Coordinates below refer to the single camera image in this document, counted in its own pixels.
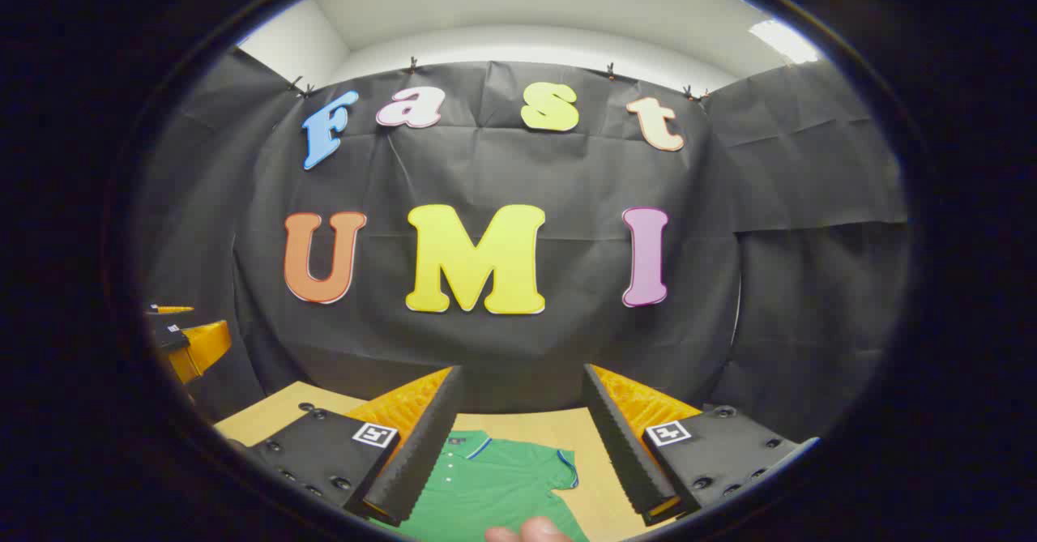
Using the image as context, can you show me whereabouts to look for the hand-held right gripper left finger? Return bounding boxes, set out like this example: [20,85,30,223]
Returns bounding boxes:
[229,366,465,527]

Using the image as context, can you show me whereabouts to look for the white ceiling light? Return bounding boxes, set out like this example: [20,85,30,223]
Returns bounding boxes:
[747,19,821,65]

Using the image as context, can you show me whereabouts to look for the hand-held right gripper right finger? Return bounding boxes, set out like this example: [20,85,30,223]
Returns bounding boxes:
[582,364,821,527]

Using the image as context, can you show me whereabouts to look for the green T-shirt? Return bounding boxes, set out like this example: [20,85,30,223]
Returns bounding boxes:
[397,430,591,542]

